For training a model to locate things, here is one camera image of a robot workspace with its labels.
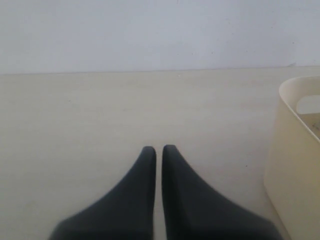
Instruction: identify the cream plastic bin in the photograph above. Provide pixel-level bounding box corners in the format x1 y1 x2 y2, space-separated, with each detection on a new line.
264 76 320 240

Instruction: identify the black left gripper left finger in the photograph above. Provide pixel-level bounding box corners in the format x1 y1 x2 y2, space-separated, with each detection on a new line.
49 146 157 240

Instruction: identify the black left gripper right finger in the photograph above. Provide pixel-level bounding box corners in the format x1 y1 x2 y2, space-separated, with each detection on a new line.
161 145 282 240

